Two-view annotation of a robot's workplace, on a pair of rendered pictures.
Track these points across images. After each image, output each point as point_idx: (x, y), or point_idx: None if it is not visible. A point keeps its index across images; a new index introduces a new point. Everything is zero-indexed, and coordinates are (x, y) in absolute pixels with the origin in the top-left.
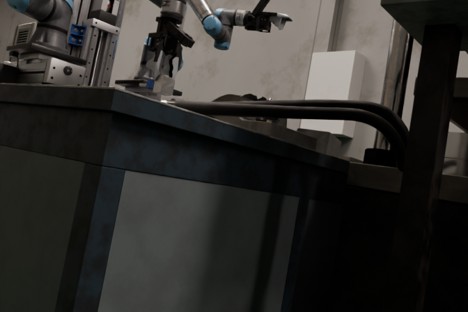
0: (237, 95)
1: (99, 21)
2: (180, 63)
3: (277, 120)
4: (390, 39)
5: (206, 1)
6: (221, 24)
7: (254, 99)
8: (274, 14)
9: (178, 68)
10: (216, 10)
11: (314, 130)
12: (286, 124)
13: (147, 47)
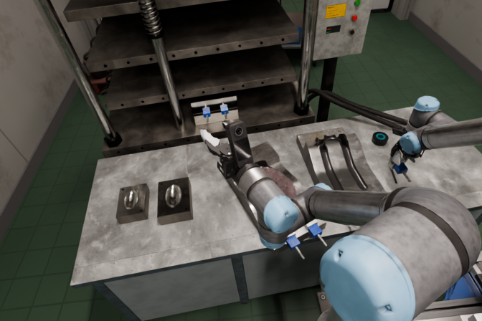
0: (355, 134)
1: None
2: (391, 151)
3: (320, 140)
4: (310, 64)
5: (336, 190)
6: (305, 190)
7: (341, 135)
8: None
9: (390, 154)
10: (295, 210)
11: (272, 147)
12: (304, 145)
13: (419, 155)
